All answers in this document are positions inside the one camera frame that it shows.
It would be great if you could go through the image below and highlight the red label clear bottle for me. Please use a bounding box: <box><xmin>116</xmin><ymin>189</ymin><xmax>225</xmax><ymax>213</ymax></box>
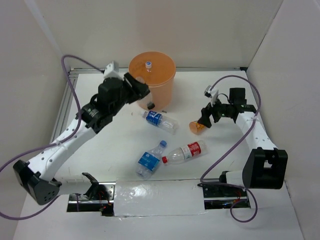
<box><xmin>161</xmin><ymin>140</ymin><xmax>208</xmax><ymax>165</ymax></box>

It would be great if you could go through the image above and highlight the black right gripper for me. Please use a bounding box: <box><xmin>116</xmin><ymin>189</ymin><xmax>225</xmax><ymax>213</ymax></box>
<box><xmin>197</xmin><ymin>94</ymin><xmax>234</xmax><ymax>128</ymax></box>

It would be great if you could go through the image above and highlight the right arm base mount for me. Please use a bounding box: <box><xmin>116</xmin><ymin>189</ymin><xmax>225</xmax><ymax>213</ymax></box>
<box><xmin>197</xmin><ymin>183</ymin><xmax>251</xmax><ymax>210</ymax></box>

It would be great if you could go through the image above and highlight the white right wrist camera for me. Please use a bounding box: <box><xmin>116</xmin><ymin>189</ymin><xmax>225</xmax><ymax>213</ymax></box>
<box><xmin>204</xmin><ymin>85</ymin><xmax>219</xmax><ymax>106</ymax></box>

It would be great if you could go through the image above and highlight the orange plastic bin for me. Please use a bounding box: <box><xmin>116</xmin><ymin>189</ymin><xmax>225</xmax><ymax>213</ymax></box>
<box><xmin>128</xmin><ymin>51</ymin><xmax>176</xmax><ymax>111</ymax></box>

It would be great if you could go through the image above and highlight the black label clear bottle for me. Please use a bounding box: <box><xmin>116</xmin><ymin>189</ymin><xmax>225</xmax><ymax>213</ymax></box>
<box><xmin>137</xmin><ymin>90</ymin><xmax>155</xmax><ymax>111</ymax></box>

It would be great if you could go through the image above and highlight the aluminium rail frame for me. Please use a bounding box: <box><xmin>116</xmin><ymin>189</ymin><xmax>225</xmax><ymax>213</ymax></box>
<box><xmin>50</xmin><ymin>67</ymin><xmax>248</xmax><ymax>142</ymax></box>

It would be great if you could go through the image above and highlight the clear unlabeled plastic bottle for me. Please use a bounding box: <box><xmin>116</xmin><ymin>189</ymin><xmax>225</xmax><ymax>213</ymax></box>
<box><xmin>145</xmin><ymin>61</ymin><xmax>153</xmax><ymax>74</ymax></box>

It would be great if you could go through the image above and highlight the dark blue label bottle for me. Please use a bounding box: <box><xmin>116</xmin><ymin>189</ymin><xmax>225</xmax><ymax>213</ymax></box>
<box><xmin>142</xmin><ymin>110</ymin><xmax>179</xmax><ymax>135</ymax></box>

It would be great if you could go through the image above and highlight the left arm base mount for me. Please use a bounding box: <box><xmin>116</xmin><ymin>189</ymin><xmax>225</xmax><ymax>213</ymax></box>
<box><xmin>66</xmin><ymin>172</ymin><xmax>116</xmax><ymax>217</ymax></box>

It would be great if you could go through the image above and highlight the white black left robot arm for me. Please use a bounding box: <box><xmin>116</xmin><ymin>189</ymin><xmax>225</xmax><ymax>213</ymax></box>
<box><xmin>13</xmin><ymin>73</ymin><xmax>150</xmax><ymax>206</ymax></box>

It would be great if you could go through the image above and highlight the light blue label bottle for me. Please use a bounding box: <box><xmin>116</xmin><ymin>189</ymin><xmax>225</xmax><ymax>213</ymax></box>
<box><xmin>136</xmin><ymin>140</ymin><xmax>167</xmax><ymax>180</ymax></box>

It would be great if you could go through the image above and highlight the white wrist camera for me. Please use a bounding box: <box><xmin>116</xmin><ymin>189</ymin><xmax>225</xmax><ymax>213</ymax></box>
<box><xmin>103</xmin><ymin>60</ymin><xmax>120</xmax><ymax>79</ymax></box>
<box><xmin>204</xmin><ymin>85</ymin><xmax>219</xmax><ymax>106</ymax></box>

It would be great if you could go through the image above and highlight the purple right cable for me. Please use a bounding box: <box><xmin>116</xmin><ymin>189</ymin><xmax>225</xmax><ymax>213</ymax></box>
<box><xmin>199</xmin><ymin>74</ymin><xmax>263</xmax><ymax>223</ymax></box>

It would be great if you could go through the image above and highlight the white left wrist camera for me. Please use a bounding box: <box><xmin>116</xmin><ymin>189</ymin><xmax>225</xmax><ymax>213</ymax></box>
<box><xmin>103</xmin><ymin>60</ymin><xmax>120</xmax><ymax>79</ymax></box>

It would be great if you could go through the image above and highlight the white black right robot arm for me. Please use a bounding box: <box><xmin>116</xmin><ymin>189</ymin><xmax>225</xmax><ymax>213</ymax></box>
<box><xmin>189</xmin><ymin>86</ymin><xmax>288</xmax><ymax>196</ymax></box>

